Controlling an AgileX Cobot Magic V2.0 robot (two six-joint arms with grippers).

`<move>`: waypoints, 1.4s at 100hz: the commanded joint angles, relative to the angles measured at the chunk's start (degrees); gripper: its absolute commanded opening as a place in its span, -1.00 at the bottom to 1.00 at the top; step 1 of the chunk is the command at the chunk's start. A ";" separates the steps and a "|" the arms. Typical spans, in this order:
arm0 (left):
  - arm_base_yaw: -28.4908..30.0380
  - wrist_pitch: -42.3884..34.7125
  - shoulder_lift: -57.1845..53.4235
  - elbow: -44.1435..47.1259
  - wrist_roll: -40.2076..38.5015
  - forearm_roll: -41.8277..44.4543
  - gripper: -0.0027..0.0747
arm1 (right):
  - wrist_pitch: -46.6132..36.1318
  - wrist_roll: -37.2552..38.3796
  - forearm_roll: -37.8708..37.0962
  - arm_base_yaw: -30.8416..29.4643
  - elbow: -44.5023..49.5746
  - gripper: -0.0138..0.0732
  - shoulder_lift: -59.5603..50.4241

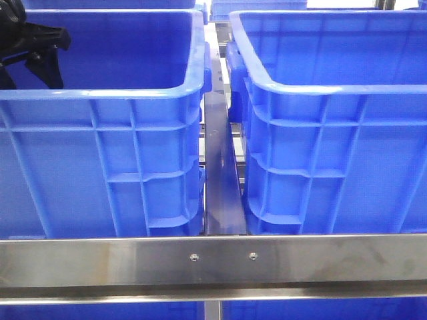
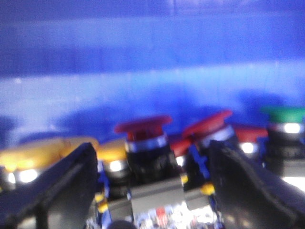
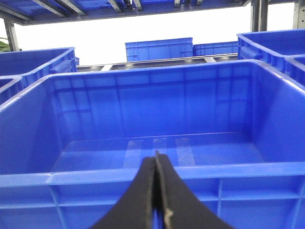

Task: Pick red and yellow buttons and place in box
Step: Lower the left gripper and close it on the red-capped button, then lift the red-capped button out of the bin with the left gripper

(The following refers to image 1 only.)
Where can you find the blue crate rear left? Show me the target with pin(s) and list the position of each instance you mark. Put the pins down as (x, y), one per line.
(118, 4)

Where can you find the blue plastic crate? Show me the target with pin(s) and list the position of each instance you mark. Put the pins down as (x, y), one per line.
(334, 117)
(115, 152)

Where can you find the stainless steel front rail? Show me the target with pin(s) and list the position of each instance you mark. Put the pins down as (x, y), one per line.
(211, 268)

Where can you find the steel centre divider bar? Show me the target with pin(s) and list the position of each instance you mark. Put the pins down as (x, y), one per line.
(224, 213)

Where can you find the blue plastic crate left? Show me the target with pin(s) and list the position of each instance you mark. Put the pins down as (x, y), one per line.
(115, 152)

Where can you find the blue plastic crate right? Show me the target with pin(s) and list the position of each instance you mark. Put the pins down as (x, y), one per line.
(334, 117)

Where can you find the blue crate lower left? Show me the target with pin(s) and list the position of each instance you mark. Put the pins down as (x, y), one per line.
(173, 310)

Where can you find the blue crate rear right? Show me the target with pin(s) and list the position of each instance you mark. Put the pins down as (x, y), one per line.
(220, 10)

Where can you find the blue crate lower right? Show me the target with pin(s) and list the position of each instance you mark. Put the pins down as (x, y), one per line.
(363, 308)

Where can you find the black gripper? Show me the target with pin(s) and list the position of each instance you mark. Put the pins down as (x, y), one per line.
(37, 43)

